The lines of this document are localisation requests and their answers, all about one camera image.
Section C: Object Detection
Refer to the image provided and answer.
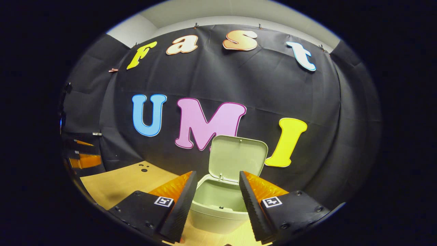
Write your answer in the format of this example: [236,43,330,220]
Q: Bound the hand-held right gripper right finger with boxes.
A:
[239,171,331,245]

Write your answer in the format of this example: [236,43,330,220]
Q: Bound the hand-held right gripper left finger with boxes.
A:
[108,171,198,244]

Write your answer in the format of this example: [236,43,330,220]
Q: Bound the pale green desktop garbage bin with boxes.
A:
[188,135,268,234]

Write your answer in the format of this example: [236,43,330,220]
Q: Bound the wooden desktop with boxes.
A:
[80,161,273,246]

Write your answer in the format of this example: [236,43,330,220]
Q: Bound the black backdrop cloth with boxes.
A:
[61,24,381,209]

